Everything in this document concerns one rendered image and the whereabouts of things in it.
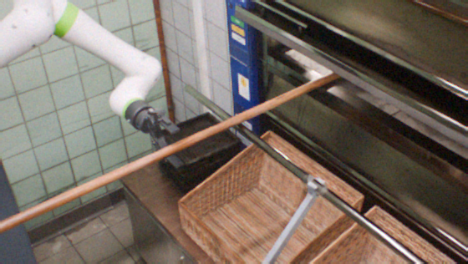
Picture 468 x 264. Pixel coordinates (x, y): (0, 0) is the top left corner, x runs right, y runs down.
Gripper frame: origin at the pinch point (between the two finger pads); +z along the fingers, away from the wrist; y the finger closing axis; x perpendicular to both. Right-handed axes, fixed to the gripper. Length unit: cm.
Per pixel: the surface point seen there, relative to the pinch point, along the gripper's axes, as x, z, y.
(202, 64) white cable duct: -58, -79, 26
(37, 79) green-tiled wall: 6, -121, 28
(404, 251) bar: -24, 74, 2
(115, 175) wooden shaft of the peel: 21.3, 1.3, -0.9
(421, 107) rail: -46, 57, -25
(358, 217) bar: -23, 58, 2
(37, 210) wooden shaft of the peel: 44.9, 1.4, -0.7
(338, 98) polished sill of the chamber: -60, 11, 1
